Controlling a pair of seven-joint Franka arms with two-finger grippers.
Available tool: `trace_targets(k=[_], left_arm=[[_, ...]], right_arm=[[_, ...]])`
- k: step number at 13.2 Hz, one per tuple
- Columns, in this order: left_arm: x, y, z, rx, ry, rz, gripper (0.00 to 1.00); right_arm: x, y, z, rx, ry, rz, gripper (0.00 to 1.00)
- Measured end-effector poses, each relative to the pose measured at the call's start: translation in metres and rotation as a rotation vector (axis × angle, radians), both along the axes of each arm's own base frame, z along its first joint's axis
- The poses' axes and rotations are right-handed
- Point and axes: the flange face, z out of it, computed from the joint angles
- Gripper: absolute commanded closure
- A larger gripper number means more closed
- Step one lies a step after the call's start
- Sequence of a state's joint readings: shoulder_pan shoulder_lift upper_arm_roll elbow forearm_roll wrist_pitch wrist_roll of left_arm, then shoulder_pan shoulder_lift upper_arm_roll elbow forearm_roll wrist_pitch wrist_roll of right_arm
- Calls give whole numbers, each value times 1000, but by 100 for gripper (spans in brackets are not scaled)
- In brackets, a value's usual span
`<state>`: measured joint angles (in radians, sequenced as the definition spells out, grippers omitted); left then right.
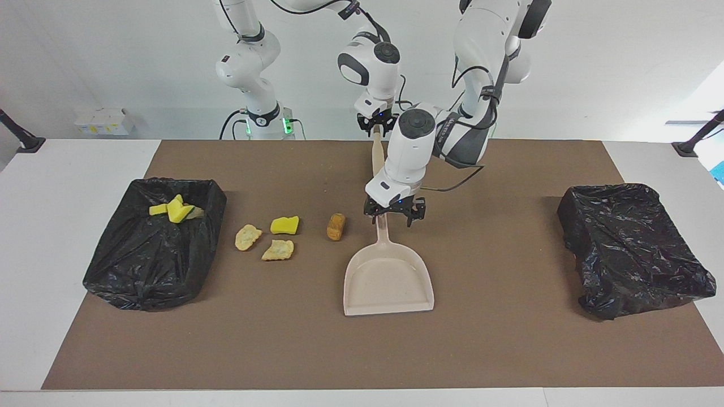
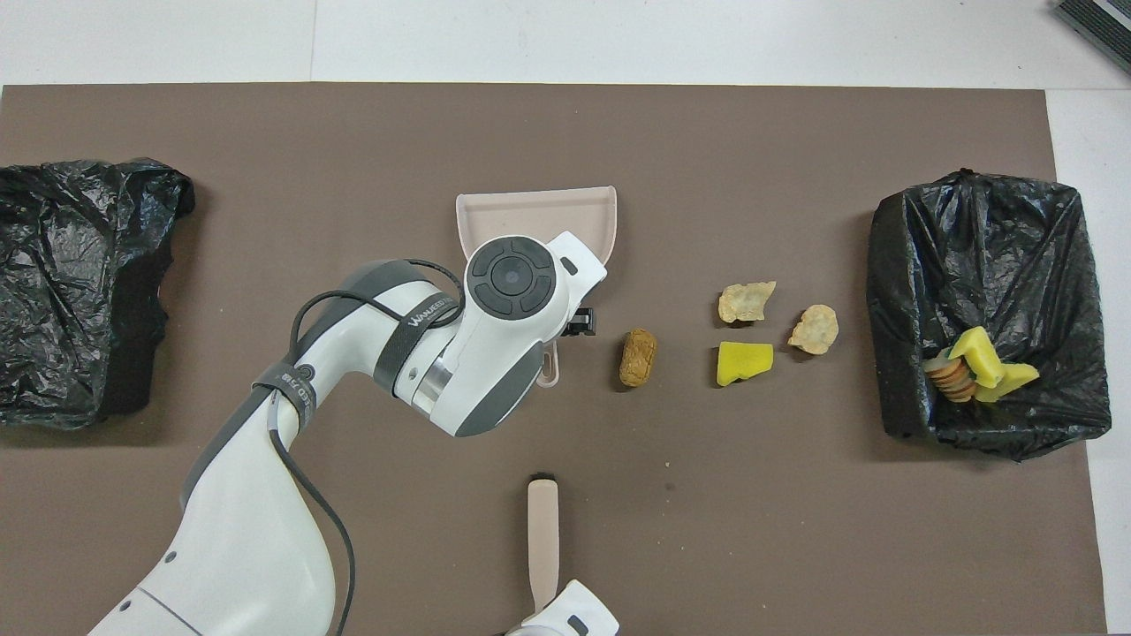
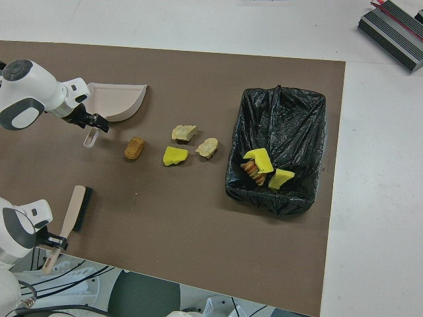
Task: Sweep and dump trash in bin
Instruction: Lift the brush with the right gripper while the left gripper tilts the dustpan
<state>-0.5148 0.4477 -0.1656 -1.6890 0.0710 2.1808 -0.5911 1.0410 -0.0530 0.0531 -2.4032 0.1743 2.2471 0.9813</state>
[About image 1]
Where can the tan sponge chunk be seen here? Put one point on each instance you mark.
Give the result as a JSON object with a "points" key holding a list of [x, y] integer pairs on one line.
{"points": [[198, 213]]}

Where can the beige hand brush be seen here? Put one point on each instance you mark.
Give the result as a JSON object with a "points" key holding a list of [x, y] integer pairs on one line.
{"points": [[377, 158]]}

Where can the bin with black bag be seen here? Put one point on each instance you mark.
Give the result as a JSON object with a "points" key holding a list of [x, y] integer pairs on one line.
{"points": [[633, 249], [153, 260]]}

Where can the beige plastic dustpan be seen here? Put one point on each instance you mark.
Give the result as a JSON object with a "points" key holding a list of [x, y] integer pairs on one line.
{"points": [[390, 288]]}

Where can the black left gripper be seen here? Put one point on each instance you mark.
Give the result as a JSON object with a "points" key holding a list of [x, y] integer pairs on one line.
{"points": [[399, 207]]}

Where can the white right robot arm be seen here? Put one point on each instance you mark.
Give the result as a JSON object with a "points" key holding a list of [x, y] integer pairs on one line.
{"points": [[249, 56]]}

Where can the pale crumpled chip piece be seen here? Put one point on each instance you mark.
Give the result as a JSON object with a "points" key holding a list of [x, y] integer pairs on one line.
{"points": [[247, 237], [278, 250]]}

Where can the blue object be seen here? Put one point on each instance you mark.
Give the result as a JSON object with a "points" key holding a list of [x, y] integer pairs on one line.
{"points": [[720, 172]]}

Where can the yellow sponge piece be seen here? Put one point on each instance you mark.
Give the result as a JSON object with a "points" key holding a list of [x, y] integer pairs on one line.
{"points": [[284, 225], [158, 210], [180, 212]]}

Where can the brown peanut-shaped piece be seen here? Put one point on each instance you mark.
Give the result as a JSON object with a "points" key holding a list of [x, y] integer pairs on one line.
{"points": [[336, 227]]}

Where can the black camera stand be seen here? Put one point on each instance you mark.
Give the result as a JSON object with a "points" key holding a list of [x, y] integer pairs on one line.
{"points": [[687, 148], [28, 142]]}

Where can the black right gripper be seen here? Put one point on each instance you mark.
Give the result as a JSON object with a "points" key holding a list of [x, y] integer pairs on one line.
{"points": [[378, 120]]}

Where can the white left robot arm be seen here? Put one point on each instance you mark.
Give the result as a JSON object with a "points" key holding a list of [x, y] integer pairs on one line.
{"points": [[413, 152]]}

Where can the brown table mat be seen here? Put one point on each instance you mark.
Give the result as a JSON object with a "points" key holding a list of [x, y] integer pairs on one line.
{"points": [[283, 339]]}

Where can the white cardboard box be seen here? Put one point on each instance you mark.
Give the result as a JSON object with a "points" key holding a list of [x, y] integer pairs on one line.
{"points": [[102, 121]]}

